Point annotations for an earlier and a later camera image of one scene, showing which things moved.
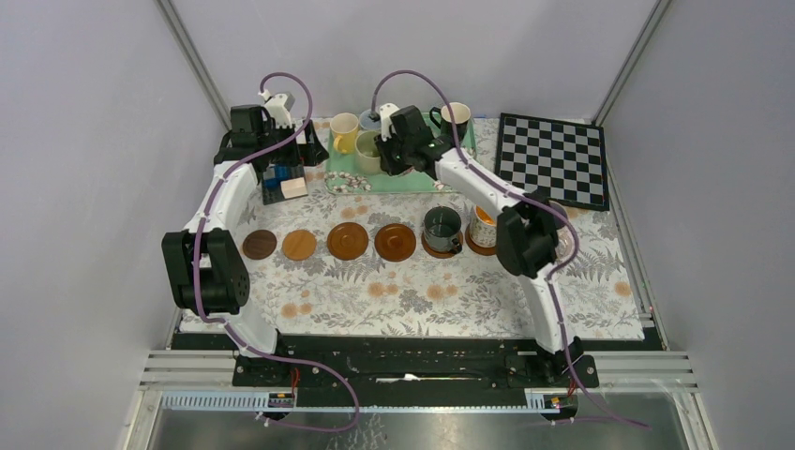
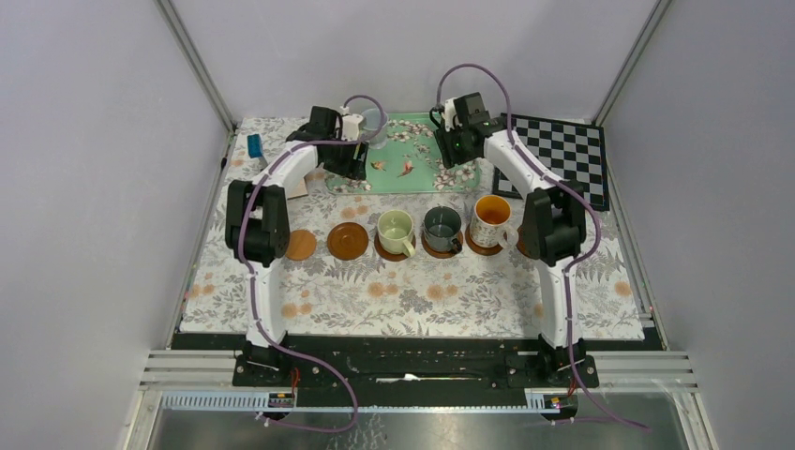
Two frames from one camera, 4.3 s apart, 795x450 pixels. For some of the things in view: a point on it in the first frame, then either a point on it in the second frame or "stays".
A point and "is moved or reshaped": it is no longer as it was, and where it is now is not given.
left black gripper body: [294, 153] → [340, 159]
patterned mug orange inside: [483, 228] stays
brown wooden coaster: [347, 241] stays
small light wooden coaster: [299, 245] stays
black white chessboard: [563, 160] stays
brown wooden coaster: [438, 253] stays
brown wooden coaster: [485, 250] stays
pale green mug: [367, 158] is moved or reshaped
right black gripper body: [394, 153] → [452, 146]
